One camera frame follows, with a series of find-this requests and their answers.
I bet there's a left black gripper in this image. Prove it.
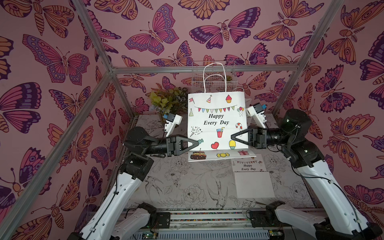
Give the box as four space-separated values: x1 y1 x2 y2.
142 137 197 162

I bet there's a white party paper bag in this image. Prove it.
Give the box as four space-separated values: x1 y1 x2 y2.
232 154 275 199

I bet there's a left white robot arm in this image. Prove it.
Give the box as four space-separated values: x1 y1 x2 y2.
68 127 200 240

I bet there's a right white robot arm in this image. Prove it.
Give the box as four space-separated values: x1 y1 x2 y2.
231 105 383 240

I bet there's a potted green plant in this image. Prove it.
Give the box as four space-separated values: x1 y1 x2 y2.
149 88 189 116

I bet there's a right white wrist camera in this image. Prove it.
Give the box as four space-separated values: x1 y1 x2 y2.
246 103 267 129

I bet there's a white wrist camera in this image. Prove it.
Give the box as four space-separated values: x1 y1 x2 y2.
163 113 183 137
246 103 267 129

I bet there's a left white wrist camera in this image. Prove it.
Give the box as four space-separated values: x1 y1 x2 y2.
163 113 183 137

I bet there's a white wire wall basket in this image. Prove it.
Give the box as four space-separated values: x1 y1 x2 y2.
191 62 238 93

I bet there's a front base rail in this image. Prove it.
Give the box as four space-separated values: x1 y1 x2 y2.
80 208 340 240

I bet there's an aluminium frame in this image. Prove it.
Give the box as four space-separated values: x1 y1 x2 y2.
0 0 346 240

